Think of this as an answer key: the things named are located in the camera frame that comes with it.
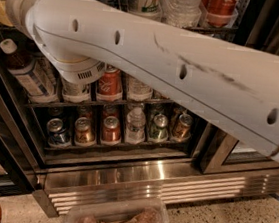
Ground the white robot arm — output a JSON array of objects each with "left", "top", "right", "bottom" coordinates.
[{"left": 5, "top": 0, "right": 279, "bottom": 163}]

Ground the silver can middle shelf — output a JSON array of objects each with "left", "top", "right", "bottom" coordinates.
[{"left": 61, "top": 78, "right": 91, "bottom": 103}]

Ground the white arizona can top shelf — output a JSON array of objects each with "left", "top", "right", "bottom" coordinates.
[{"left": 128, "top": 0, "right": 162, "bottom": 21}]

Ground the red cola can front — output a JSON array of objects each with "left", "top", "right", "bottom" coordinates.
[{"left": 96, "top": 65, "right": 123, "bottom": 102}]

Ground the blue pepsi can bottom shelf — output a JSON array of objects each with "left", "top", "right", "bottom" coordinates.
[{"left": 46, "top": 118, "right": 72, "bottom": 148}]

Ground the clear water bottle middle shelf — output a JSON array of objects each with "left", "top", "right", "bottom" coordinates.
[{"left": 127, "top": 76, "right": 153, "bottom": 101}]

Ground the clear bottle top shelf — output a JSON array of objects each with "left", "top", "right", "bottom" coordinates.
[{"left": 160, "top": 0, "right": 201, "bottom": 28}]

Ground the gold can bottom shelf left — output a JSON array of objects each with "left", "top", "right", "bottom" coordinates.
[{"left": 74, "top": 117, "right": 96, "bottom": 147}]

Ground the gold can shelf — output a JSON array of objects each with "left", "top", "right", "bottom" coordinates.
[
  {"left": 74, "top": 117, "right": 96, "bottom": 147},
  {"left": 171, "top": 113, "right": 193, "bottom": 140}
]

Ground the red can bottom shelf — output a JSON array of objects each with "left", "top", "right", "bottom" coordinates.
[{"left": 101, "top": 116, "right": 122, "bottom": 145}]

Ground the small water bottle bottom shelf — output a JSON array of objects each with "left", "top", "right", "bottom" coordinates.
[{"left": 125, "top": 107, "right": 146, "bottom": 144}]

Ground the red cola bottle top shelf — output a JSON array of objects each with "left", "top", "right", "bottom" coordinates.
[{"left": 202, "top": 0, "right": 239, "bottom": 28}]

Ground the green can bottom shelf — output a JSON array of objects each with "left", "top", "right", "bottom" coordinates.
[{"left": 148, "top": 114, "right": 169, "bottom": 143}]

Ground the gold can bottom shelf right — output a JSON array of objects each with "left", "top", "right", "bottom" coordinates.
[{"left": 171, "top": 113, "right": 193, "bottom": 140}]

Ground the steel fridge vent grille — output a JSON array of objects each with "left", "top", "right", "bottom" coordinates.
[{"left": 32, "top": 159, "right": 279, "bottom": 218}]

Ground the tea bottle white cap left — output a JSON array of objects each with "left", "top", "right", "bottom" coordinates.
[{"left": 0, "top": 38, "right": 58, "bottom": 104}]

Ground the clear plastic bin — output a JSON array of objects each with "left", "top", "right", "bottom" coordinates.
[{"left": 64, "top": 198, "right": 169, "bottom": 223}]

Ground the top wire shelf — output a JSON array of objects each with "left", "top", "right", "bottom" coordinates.
[{"left": 186, "top": 26, "right": 237, "bottom": 38}]

